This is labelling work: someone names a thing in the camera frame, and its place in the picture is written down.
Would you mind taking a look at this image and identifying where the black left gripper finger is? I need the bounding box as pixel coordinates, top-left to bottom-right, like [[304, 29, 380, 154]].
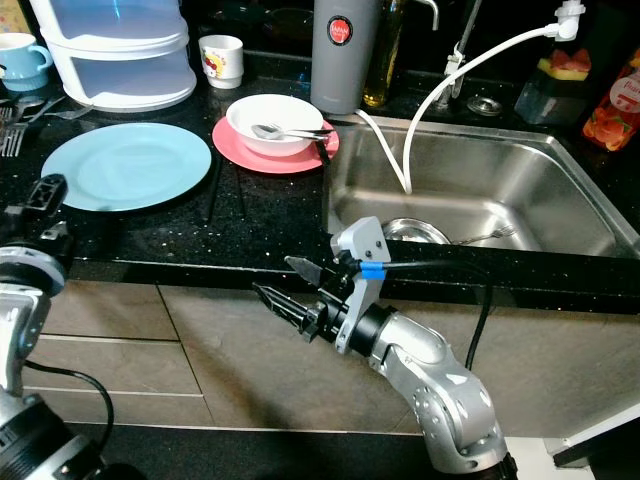
[[35, 175, 70, 214]]

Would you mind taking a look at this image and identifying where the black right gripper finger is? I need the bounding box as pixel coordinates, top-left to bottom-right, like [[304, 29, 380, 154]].
[[285, 257, 335, 287], [253, 284, 327, 338]]

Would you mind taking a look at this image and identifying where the stainless steel bowl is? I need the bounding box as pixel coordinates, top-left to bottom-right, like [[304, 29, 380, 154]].
[[380, 217, 451, 246]]

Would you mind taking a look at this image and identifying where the steel spoon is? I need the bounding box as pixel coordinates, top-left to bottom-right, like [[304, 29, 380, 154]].
[[250, 122, 336, 143]]

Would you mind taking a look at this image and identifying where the grey kitchen base cabinet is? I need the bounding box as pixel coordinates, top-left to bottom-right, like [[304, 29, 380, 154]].
[[40, 258, 640, 441]]

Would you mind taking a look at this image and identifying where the light blue plate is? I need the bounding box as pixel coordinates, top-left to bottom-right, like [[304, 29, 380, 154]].
[[40, 122, 213, 213]]

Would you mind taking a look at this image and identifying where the grey cabinet drawer front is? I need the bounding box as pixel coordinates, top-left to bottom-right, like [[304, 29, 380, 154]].
[[50, 282, 176, 341], [50, 335, 191, 398]]

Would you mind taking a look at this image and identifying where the light blue mug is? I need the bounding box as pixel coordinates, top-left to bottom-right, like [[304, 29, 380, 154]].
[[0, 32, 53, 93]]

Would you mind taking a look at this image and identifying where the white translucent food container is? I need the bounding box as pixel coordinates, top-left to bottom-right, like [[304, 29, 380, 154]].
[[28, 0, 191, 46], [48, 30, 198, 113]]

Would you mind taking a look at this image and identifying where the pink plate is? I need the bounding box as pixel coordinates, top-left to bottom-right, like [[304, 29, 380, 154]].
[[212, 112, 341, 175]]

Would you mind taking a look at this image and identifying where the white bowl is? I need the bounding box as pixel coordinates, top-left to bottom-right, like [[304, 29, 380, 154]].
[[226, 94, 326, 157]]

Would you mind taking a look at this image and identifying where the yellow label package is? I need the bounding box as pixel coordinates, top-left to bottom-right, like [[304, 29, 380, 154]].
[[0, 0, 33, 33]]

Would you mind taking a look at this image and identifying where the grey thermos bottle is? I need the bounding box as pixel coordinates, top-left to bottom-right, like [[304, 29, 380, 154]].
[[310, 0, 383, 115]]

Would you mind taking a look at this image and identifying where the dark oil bottle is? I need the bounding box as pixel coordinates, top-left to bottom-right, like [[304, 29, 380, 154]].
[[363, 0, 406, 109]]

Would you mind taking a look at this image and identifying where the white printed mug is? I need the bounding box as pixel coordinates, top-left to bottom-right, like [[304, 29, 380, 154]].
[[198, 35, 246, 90]]

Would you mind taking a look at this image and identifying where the stainless steel sink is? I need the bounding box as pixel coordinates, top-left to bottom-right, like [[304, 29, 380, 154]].
[[325, 112, 621, 259]]

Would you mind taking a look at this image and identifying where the metal sink strainer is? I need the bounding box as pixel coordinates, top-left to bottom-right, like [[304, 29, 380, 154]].
[[465, 95, 504, 118]]

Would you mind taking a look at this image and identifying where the dark green bowl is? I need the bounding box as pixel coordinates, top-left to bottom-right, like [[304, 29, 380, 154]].
[[255, 8, 319, 43], [205, 3, 266, 33]]

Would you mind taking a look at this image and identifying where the chrome tap pipe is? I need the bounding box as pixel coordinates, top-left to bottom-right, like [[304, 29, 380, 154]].
[[445, 0, 486, 99]]

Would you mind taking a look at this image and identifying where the chrome faucet spout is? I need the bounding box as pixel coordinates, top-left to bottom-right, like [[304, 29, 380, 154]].
[[400, 0, 441, 31]]

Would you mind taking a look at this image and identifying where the red orange refill pouch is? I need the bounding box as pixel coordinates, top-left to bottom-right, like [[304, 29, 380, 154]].
[[582, 50, 640, 153]]

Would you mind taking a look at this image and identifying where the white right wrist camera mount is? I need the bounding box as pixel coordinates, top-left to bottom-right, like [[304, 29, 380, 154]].
[[330, 216, 389, 357]]

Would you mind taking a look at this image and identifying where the steel utensil handle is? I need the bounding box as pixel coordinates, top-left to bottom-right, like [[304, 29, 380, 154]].
[[15, 95, 96, 123]]

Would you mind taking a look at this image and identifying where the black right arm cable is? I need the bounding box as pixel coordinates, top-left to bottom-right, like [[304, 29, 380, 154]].
[[365, 258, 496, 373]]

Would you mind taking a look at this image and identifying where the thin white hose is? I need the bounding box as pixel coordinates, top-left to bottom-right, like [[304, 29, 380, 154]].
[[355, 108, 409, 193]]

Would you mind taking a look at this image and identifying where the thick white tap hose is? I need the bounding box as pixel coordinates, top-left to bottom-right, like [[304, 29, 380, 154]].
[[400, 0, 589, 194]]

